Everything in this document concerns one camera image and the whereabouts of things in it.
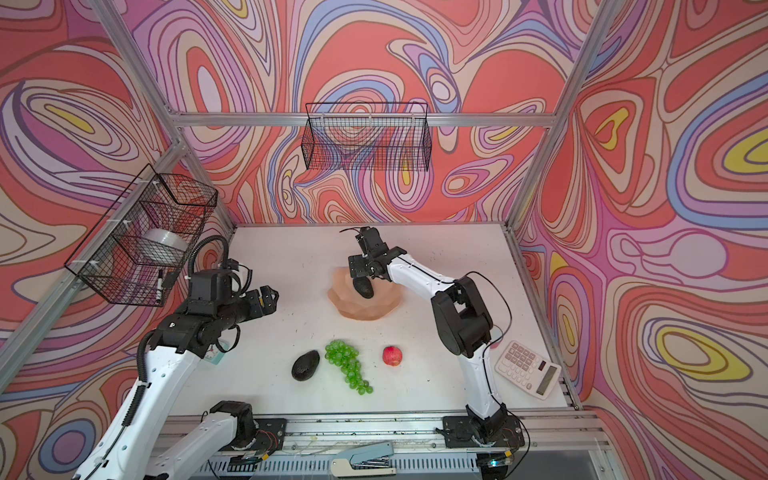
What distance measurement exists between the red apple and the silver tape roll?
596 millimetres

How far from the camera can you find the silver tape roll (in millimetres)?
703

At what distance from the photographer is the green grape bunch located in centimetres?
82

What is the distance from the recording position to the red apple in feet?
2.74

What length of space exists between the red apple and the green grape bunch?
8 centimetres

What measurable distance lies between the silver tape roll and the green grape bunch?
468 mm

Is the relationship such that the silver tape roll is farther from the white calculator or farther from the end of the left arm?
the white calculator
